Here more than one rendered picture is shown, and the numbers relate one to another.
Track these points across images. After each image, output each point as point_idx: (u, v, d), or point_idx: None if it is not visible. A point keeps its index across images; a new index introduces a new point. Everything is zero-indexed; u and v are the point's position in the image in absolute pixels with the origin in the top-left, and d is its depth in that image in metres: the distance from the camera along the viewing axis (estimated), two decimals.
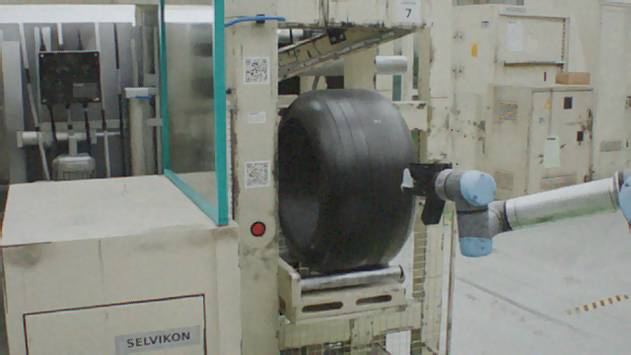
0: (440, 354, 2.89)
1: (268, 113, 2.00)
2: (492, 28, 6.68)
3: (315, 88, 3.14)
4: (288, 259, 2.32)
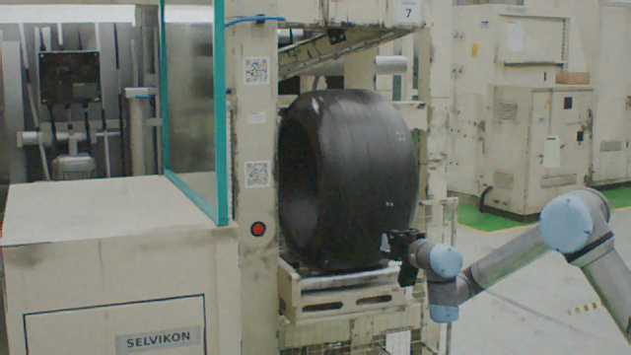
0: (440, 354, 2.89)
1: (268, 113, 2.00)
2: (492, 28, 6.68)
3: (315, 88, 3.14)
4: None
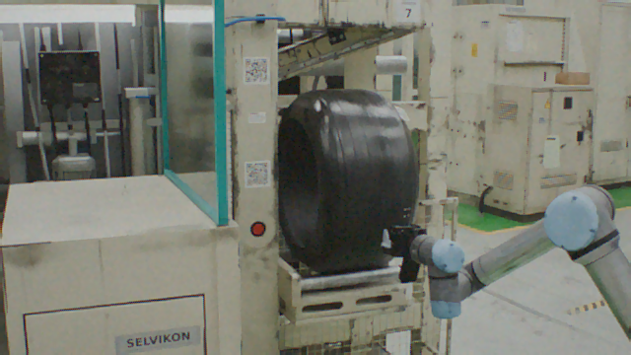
0: (440, 354, 2.89)
1: (268, 113, 2.00)
2: (492, 28, 6.68)
3: (315, 88, 3.14)
4: (286, 248, 2.33)
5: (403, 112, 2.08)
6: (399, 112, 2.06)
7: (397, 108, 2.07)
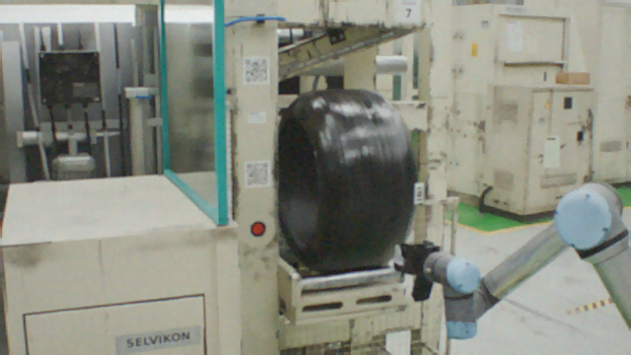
0: (440, 354, 2.89)
1: (268, 113, 2.00)
2: (492, 28, 6.68)
3: (315, 88, 3.14)
4: (287, 251, 2.32)
5: (421, 190, 2.01)
6: (416, 194, 2.00)
7: (417, 188, 1.99)
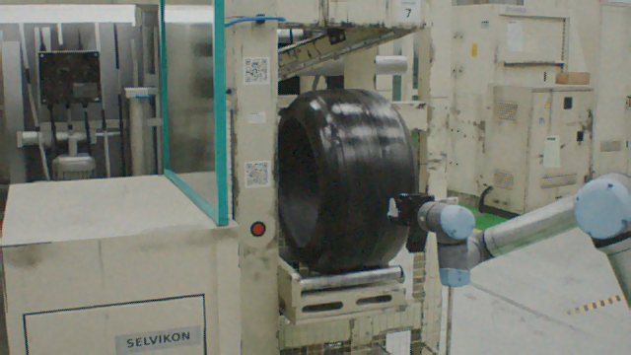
0: (440, 354, 2.89)
1: (268, 113, 2.00)
2: (492, 28, 6.68)
3: (315, 88, 3.14)
4: (288, 261, 2.32)
5: None
6: None
7: None
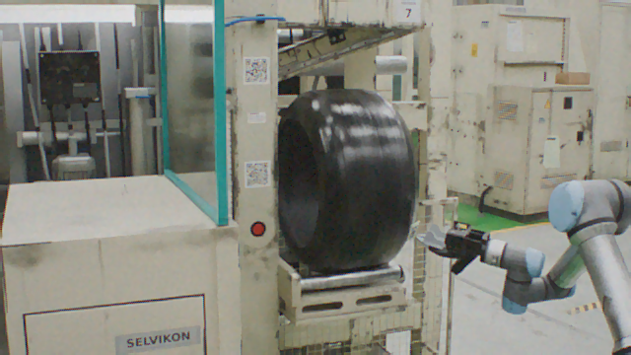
0: (440, 354, 2.89)
1: (268, 113, 2.00)
2: (492, 28, 6.68)
3: (315, 88, 3.14)
4: (288, 254, 2.32)
5: (415, 229, 2.05)
6: (410, 234, 2.05)
7: (412, 229, 2.04)
